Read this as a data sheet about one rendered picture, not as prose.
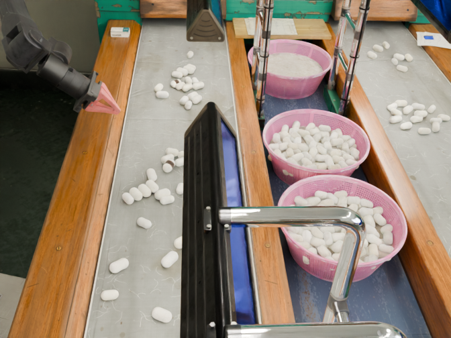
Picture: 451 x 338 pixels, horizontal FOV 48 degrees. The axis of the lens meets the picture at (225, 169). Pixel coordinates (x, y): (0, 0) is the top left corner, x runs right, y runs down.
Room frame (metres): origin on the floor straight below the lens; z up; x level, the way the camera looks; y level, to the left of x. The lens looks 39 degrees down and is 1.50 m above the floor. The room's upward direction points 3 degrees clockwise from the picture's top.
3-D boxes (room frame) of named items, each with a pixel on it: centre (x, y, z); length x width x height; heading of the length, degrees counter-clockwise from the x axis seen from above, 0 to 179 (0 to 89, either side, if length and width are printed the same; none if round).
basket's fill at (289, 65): (1.49, -0.19, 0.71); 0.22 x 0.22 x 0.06
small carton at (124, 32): (1.61, 0.37, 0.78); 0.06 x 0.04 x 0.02; 95
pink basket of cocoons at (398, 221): (0.77, -0.25, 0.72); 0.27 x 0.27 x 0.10
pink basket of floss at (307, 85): (1.49, -0.19, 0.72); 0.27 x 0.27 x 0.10
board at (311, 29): (1.71, -0.17, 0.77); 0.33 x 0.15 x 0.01; 95
